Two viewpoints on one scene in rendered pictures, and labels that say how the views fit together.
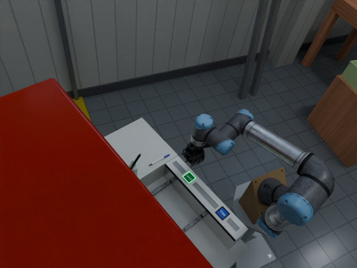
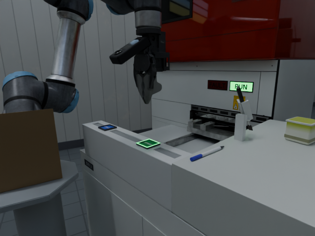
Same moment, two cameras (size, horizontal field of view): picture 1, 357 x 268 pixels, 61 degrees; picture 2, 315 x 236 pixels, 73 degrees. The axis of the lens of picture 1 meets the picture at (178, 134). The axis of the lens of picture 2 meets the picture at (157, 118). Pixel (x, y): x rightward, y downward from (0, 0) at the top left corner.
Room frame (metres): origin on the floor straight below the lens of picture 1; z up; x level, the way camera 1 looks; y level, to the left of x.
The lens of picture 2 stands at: (1.51, 0.01, 1.21)
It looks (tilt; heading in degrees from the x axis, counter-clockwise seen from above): 14 degrees down; 188
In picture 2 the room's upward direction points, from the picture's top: 1 degrees counter-clockwise
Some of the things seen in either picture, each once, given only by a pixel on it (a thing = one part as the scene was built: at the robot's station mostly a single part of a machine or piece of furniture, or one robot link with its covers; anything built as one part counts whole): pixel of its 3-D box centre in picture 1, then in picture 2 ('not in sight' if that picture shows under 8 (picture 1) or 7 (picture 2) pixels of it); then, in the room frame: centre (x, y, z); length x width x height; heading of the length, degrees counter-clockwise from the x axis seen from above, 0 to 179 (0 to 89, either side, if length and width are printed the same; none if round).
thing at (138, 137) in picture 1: (115, 167); (286, 171); (0.89, 0.31, 0.89); 0.62 x 0.35 x 0.14; 139
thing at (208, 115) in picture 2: not in sight; (223, 124); (0.39, 0.21, 0.89); 0.44 x 0.02 x 0.10; 49
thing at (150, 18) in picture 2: (199, 139); (147, 22); (0.86, -0.10, 1.33); 0.08 x 0.08 x 0.05
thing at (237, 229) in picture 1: (202, 200); (126, 153); (0.79, -0.20, 0.89); 0.55 x 0.09 x 0.14; 49
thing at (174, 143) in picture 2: (164, 245); (173, 143); (0.53, -0.04, 0.84); 0.50 x 0.02 x 0.03; 139
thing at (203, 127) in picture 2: not in sight; (207, 126); (0.42, 0.13, 0.89); 0.08 x 0.03 x 0.03; 139
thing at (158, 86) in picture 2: not in sight; (153, 88); (0.87, -0.08, 1.14); 0.06 x 0.03 x 0.09; 139
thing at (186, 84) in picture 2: not in sight; (198, 97); (0.27, 0.09, 1.02); 0.81 x 0.03 x 0.40; 49
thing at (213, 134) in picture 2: not in sight; (220, 134); (0.47, 0.19, 0.87); 0.36 x 0.08 x 0.03; 49
